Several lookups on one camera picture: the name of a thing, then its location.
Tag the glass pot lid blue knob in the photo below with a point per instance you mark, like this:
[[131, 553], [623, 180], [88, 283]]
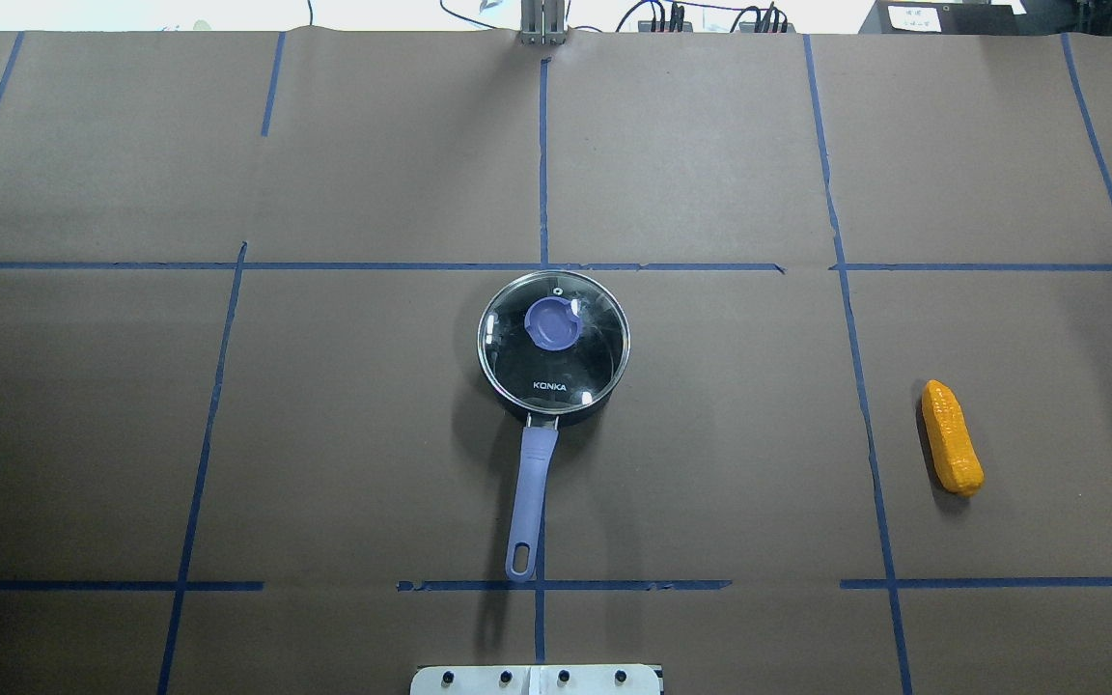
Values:
[[553, 345]]

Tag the yellow plastic corn cob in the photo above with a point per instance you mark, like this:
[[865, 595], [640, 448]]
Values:
[[954, 460]]

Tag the black box white label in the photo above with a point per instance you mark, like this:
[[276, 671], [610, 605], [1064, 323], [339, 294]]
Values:
[[939, 18]]

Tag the black saucepan blue handle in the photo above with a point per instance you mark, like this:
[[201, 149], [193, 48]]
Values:
[[539, 439]]

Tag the aluminium frame post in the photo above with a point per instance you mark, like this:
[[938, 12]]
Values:
[[543, 22]]

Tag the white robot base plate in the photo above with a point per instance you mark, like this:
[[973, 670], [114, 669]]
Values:
[[611, 678]]

